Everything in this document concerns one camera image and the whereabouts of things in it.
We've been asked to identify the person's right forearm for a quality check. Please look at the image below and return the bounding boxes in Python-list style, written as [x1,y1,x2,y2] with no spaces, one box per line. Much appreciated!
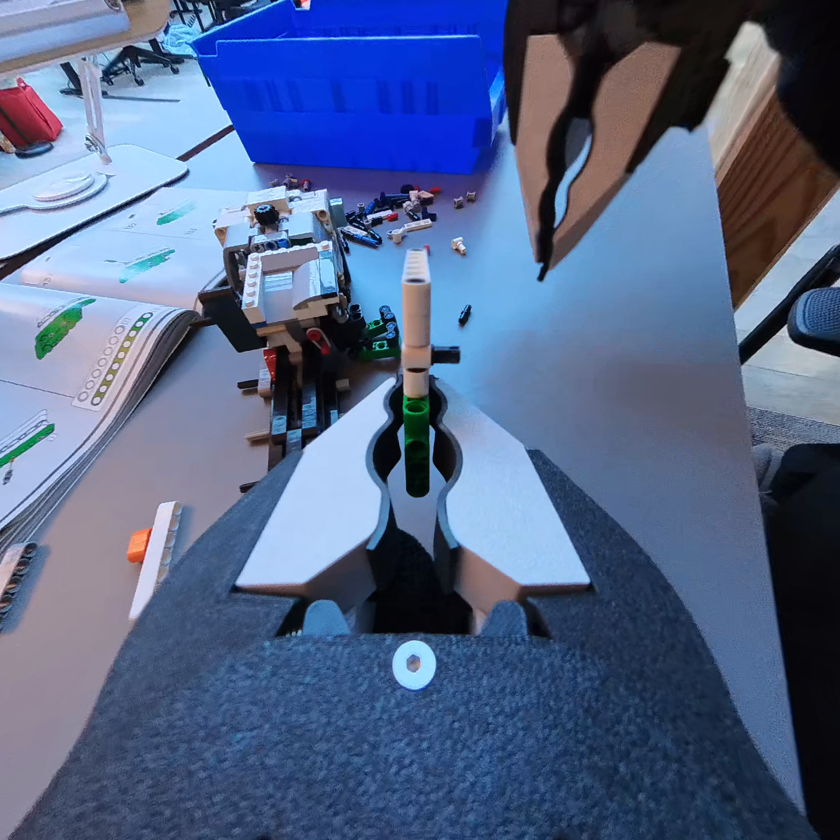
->
[742,0,840,179]

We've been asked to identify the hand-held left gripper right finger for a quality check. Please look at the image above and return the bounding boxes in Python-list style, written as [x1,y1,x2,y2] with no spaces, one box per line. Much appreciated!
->
[427,376,593,632]

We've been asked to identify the blue plastic bin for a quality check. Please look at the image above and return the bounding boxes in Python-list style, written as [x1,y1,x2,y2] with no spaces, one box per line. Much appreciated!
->
[190,0,511,176]

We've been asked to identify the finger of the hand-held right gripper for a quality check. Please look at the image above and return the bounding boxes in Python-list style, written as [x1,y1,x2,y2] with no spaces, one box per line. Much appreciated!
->
[514,31,593,284]
[546,41,681,270]

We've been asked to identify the person's leg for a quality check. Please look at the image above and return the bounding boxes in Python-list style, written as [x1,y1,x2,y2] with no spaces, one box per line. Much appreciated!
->
[751,443,840,837]

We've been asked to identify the wooden document stand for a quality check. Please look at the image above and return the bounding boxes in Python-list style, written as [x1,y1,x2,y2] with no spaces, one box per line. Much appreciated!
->
[0,0,191,262]

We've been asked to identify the white lego beam orange pin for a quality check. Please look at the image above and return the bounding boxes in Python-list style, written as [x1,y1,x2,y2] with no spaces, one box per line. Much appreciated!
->
[126,500,186,622]

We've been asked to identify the lego instruction booklet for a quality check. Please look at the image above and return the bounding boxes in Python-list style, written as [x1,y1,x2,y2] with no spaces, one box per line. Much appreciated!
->
[0,187,229,542]

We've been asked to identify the black mesh office chair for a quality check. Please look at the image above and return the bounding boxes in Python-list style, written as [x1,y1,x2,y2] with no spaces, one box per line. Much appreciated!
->
[737,245,840,366]

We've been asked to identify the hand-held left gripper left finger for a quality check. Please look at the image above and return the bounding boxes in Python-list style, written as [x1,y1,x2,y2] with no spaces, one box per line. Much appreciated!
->
[234,375,422,632]

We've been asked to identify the lego truck model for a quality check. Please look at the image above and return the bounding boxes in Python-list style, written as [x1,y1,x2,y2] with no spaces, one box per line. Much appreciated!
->
[197,185,358,493]

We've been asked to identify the red bag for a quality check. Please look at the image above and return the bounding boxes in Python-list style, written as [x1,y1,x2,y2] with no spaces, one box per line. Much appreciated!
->
[0,77,64,156]

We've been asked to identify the pile of small lego pieces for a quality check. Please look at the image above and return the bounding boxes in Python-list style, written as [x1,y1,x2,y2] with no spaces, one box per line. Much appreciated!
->
[282,172,481,258]

